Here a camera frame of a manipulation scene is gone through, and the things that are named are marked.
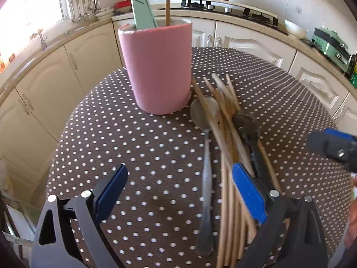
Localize pile of wooden chopsticks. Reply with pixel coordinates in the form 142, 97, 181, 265
191, 73, 285, 268

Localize metal spoon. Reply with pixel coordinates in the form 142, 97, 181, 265
190, 95, 221, 257

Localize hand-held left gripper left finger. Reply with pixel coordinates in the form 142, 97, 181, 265
31, 163, 129, 268

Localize row of hanging metal utensils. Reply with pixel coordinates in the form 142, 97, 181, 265
70, 0, 101, 23

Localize pink utensil holder cup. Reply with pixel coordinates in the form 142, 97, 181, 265
117, 19, 193, 115

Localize window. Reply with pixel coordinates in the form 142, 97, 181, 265
0, 0, 70, 71

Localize white bowl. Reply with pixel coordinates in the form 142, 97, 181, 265
284, 19, 308, 40

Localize black gas stove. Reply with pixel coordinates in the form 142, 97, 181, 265
158, 0, 289, 35

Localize cream kitchen base cabinets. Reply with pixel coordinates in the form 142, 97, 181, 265
0, 17, 357, 201

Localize stack of white plates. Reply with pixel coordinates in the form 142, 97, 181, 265
96, 7, 115, 21

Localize person's right hand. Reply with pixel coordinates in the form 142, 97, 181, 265
344, 173, 357, 250

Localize red container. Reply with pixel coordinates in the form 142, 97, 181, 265
114, 0, 133, 14

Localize green electric grill appliance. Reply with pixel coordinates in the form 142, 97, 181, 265
310, 26, 352, 73

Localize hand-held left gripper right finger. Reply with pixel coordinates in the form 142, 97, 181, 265
231, 162, 330, 268

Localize green bottle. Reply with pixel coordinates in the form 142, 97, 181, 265
348, 54, 357, 88

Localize black spoon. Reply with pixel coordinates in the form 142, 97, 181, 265
233, 112, 282, 194

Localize beige kitchen countertop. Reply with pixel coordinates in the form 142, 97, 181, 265
0, 0, 357, 98

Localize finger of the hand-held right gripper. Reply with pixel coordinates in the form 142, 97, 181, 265
307, 128, 357, 174

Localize metal faucet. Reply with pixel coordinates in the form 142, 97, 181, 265
37, 29, 48, 51

